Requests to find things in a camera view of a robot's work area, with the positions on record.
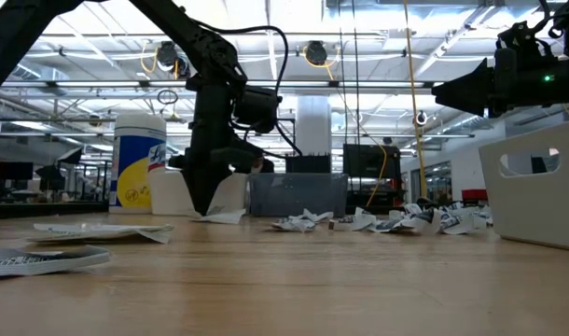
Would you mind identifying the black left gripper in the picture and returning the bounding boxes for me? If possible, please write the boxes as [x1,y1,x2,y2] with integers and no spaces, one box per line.
[169,74,256,217]

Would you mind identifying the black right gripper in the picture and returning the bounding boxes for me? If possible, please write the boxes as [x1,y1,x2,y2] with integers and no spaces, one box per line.
[432,46,540,118]

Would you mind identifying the white gauze packet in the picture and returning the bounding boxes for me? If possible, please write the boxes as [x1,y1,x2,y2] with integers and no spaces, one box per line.
[189,173,248,226]
[26,222,176,245]

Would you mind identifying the printed white packet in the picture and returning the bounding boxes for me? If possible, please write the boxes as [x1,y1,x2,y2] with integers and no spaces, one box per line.
[0,245,112,280]

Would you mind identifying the white plastic bin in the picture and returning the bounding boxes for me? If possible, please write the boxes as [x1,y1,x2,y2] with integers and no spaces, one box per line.
[148,170,249,218]

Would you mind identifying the disinfecting wipes canister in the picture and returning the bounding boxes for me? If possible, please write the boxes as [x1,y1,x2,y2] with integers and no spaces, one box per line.
[109,113,168,215]

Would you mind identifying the grey translucent plastic bin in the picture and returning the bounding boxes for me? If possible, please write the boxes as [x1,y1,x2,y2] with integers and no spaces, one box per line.
[248,172,350,218]

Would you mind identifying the red box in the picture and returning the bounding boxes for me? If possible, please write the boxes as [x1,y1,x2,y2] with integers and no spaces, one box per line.
[461,189,489,203]

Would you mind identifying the black crate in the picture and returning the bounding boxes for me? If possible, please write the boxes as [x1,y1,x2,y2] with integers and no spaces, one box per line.
[284,153,332,175]

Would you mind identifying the black monitor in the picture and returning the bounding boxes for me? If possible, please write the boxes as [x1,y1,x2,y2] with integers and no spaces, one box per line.
[342,143,402,180]

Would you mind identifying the white pillar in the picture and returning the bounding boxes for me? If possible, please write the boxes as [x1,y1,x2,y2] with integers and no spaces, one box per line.
[296,95,332,158]

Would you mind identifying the dark angled panel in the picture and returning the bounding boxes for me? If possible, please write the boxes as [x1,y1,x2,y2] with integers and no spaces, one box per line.
[55,147,84,165]

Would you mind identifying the dark background equipment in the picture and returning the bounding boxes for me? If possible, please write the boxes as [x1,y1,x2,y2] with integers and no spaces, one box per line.
[35,165,67,192]

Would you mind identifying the dark background monitor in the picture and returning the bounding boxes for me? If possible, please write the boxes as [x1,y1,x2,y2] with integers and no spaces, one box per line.
[0,161,35,182]

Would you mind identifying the long silver duct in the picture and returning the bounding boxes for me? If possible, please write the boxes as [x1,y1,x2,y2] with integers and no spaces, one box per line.
[445,111,493,136]

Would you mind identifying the thick yellow power cable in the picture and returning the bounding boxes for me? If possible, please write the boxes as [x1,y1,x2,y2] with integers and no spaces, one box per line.
[402,0,429,200]

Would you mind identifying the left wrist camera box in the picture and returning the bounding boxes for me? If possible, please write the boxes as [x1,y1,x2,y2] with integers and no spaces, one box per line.
[232,86,284,135]

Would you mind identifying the hanging cable ring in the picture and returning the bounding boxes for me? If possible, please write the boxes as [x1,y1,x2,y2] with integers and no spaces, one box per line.
[156,89,180,106]

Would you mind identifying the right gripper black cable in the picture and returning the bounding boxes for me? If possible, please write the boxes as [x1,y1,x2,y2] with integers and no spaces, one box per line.
[534,0,569,41]

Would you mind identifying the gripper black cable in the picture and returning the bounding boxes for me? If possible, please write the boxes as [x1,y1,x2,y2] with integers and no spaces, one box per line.
[534,0,569,41]
[190,21,303,158]

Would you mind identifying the black hanging cable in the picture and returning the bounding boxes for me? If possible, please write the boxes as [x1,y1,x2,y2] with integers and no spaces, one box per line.
[338,0,349,146]
[351,0,360,146]

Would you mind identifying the light grey handled bin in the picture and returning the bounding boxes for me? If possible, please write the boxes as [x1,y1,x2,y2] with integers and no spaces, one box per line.
[478,119,569,253]

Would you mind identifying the black ceiling cord reel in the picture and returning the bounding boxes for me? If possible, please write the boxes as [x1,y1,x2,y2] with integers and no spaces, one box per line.
[156,40,192,80]
[305,40,329,67]

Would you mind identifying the thin yellow reel cord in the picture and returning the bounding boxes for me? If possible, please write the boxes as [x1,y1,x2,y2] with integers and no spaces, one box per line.
[301,45,389,209]

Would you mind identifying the black metal rig frame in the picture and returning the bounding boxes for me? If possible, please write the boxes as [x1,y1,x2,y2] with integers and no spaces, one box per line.
[0,201,109,218]

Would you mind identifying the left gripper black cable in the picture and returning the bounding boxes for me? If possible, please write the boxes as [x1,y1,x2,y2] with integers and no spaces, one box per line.
[190,21,303,158]

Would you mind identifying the silver ventilation duct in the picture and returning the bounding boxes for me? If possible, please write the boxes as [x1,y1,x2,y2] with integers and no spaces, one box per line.
[11,58,42,81]

